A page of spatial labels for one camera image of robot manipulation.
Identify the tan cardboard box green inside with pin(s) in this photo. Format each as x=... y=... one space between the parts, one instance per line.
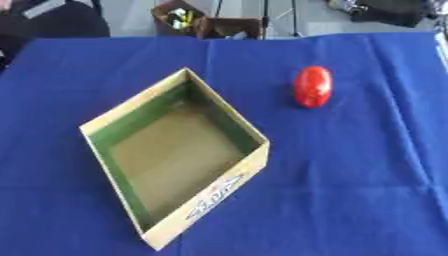
x=175 y=146

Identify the black tripod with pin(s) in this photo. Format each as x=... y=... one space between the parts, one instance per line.
x=265 y=16

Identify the brown cardboard box with items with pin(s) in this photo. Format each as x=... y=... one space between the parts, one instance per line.
x=204 y=23

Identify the red oval toy fruit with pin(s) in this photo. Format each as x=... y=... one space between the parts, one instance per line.
x=312 y=86

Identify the person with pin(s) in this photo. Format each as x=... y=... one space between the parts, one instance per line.
x=52 y=20

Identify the black bag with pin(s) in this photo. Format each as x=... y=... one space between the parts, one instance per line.
x=391 y=11

